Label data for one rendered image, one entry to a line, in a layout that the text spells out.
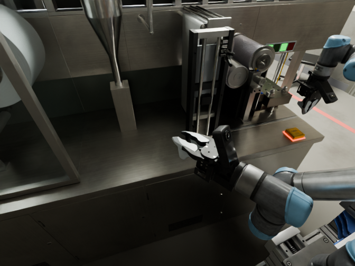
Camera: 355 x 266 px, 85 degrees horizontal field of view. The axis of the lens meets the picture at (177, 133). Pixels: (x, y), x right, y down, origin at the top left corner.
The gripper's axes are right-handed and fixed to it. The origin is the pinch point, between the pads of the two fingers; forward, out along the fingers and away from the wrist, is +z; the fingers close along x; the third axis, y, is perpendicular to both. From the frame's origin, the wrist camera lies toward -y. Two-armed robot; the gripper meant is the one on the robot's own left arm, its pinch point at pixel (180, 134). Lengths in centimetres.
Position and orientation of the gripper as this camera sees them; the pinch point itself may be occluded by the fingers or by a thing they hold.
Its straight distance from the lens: 57.2
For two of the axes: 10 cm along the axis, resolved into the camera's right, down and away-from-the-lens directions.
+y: -0.9, 8.2, 5.7
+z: -7.6, -4.3, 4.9
